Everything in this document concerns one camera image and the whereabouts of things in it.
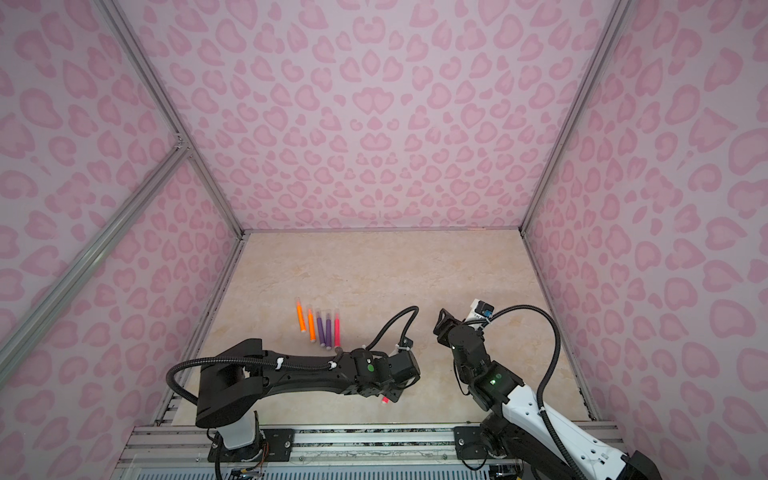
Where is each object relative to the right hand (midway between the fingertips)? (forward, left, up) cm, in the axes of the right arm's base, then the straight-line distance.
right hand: (447, 315), depth 81 cm
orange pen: (+5, +45, -12) cm, 46 cm away
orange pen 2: (+2, +41, -12) cm, 42 cm away
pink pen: (+1, +33, -13) cm, 35 cm away
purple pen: (+1, +38, -12) cm, 40 cm away
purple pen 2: (+1, +35, -13) cm, 38 cm away
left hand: (-14, +13, -12) cm, 22 cm away
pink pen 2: (-18, +17, -13) cm, 28 cm away
